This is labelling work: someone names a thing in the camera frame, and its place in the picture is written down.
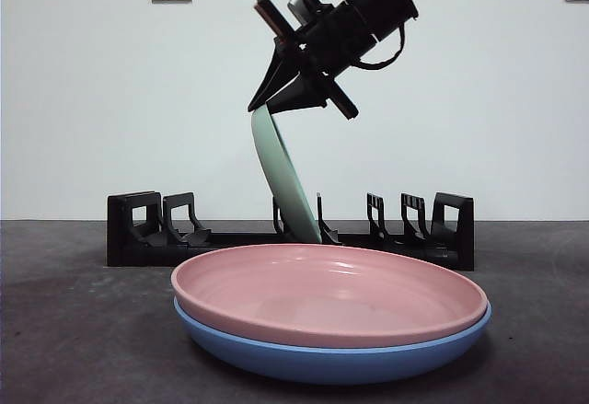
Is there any green round plate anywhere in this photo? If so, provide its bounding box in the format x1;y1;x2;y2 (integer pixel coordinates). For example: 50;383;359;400
250;105;323;243

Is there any pink round plate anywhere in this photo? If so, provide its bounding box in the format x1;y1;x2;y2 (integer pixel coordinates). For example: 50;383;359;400
169;243;489;349

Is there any blue round plate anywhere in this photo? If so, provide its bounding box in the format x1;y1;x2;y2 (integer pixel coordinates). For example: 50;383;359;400
172;295;492;387

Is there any black plate rack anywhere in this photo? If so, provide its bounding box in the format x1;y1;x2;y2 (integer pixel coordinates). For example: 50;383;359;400
106;190;475;271

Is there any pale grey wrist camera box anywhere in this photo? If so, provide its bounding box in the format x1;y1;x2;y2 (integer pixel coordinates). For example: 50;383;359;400
287;0;323;23

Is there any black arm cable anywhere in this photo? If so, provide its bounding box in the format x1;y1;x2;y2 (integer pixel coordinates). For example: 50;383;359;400
353;19;407;72

